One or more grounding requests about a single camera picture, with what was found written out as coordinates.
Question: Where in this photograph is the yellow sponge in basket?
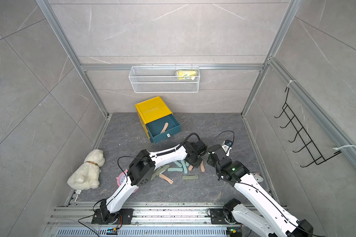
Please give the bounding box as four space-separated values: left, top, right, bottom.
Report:
175 70 198 81

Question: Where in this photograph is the yellow drawer cabinet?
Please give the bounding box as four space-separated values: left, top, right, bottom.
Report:
135 96 172 142

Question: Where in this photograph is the pink alarm clock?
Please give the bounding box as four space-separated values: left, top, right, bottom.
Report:
116 169 128 187

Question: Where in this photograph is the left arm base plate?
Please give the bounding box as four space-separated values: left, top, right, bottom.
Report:
91 208 134 225

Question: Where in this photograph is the olive knife lower right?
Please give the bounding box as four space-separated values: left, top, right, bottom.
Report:
182 175 199 180

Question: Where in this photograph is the olive knife long diagonal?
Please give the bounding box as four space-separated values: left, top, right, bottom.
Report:
154 165 170 176

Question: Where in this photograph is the white wire wall basket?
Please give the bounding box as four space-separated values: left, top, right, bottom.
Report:
129 65 200 93

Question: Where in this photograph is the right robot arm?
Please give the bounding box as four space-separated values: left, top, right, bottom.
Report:
207 140 315 237

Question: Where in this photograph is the olive knife under diagonal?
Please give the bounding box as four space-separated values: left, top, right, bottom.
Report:
151 172 160 180

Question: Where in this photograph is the mint knife horizontal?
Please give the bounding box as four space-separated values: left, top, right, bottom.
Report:
167 167 184 172

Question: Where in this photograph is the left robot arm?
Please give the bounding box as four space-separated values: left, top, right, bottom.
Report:
92 133 207 225

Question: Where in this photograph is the black wire hook rack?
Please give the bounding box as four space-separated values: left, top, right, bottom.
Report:
274 87 342 168

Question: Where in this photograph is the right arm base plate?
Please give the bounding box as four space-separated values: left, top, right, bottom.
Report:
207 208 241 225

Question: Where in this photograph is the white plush dog toy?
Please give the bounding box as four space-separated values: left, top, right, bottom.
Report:
67 149 105 190

